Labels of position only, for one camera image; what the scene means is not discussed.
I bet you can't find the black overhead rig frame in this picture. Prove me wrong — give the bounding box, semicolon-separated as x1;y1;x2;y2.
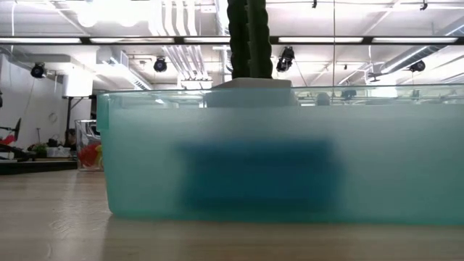
0;36;460;46

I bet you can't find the clear plastic cup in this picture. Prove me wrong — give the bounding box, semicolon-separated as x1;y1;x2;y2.
74;119;105;173

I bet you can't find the translucent teal plastic bin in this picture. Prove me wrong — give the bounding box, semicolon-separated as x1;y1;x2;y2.
95;83;464;225

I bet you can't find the black table rail frame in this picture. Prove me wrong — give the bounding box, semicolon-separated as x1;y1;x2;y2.
0;157;79;176

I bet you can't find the black red background stand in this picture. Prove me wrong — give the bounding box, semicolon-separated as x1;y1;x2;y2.
0;117;22;160

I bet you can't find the thin hanging cable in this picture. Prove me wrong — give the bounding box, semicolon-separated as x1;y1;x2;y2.
332;0;336;88

